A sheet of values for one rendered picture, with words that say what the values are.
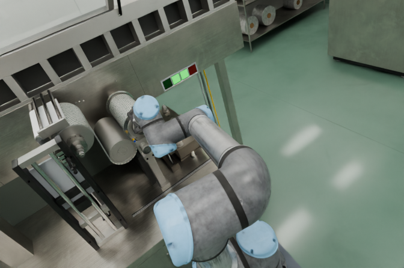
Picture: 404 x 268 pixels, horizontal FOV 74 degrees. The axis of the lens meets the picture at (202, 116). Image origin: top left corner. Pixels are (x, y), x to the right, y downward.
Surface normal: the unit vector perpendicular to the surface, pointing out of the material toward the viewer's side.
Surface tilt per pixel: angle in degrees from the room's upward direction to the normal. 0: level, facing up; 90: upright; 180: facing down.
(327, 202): 0
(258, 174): 42
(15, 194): 90
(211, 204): 28
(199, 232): 58
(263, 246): 8
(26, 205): 90
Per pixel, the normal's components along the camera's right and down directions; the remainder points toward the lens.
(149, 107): 0.27, -0.19
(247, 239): -0.13, -0.82
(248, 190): 0.28, -0.40
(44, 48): 0.56, 0.39
